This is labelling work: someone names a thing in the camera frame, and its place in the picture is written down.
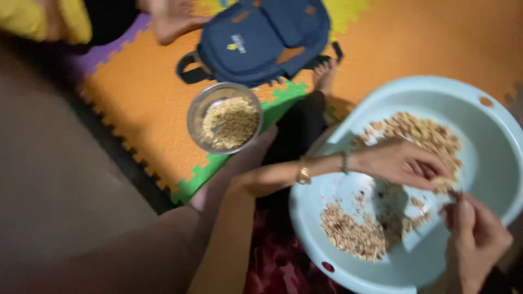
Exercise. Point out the person's left hand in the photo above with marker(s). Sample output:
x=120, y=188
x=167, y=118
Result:
x=384, y=161

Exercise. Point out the person's right hand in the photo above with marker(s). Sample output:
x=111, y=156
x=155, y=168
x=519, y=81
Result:
x=478, y=245

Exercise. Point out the person's right fingers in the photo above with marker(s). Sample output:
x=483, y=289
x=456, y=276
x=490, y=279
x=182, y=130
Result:
x=465, y=218

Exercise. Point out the person's left fingers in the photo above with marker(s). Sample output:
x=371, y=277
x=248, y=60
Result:
x=429, y=163

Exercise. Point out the small clump of peanuts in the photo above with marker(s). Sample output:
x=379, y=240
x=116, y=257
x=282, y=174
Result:
x=443, y=186

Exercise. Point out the heap of whole peanuts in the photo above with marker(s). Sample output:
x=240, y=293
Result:
x=425, y=132

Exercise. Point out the light blue plastic basin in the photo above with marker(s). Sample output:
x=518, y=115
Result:
x=490, y=134

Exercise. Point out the heap of crushed peanut bits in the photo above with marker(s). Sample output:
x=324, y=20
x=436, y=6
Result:
x=355, y=235

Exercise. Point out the gold wristwatch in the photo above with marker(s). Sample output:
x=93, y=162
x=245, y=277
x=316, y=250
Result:
x=303, y=176

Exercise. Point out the person's black trouser leg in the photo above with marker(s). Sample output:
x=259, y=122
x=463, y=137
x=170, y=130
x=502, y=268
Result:
x=298, y=126

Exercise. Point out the person's dark red garment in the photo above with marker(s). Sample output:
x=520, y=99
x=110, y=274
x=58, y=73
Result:
x=282, y=261

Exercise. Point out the person's bare leg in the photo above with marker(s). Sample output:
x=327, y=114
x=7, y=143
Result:
x=229, y=171

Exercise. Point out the peanuts in steel bowl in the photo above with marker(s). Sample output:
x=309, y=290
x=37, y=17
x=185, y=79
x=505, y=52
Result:
x=231, y=122

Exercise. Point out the blue backpack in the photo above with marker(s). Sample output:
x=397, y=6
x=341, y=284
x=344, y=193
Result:
x=261, y=41

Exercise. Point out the green foam mat edging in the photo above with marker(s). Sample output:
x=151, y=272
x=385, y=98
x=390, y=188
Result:
x=212, y=163

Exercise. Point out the round steel bowl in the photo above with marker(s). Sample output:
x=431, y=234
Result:
x=200, y=118

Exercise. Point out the orange foam puzzle mat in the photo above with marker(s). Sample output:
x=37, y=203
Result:
x=143, y=114

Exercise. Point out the purple foam puzzle mat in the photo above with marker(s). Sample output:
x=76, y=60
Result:
x=102, y=53

